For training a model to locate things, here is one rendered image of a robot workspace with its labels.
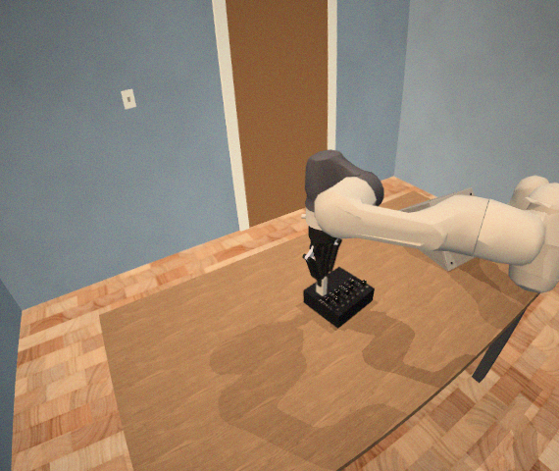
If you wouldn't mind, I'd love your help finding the black lighting desk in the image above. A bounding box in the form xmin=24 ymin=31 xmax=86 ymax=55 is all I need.
xmin=303 ymin=267 xmax=375 ymax=328

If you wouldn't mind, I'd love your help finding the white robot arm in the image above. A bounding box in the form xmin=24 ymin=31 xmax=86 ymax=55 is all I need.
xmin=302 ymin=150 xmax=559 ymax=293

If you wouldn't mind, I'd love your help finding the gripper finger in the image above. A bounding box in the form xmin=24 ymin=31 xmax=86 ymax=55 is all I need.
xmin=325 ymin=238 xmax=342 ymax=295
xmin=302 ymin=246 xmax=327 ymax=296

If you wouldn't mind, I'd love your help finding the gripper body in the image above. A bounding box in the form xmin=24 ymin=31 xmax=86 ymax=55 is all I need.
xmin=308 ymin=225 xmax=337 ymax=257

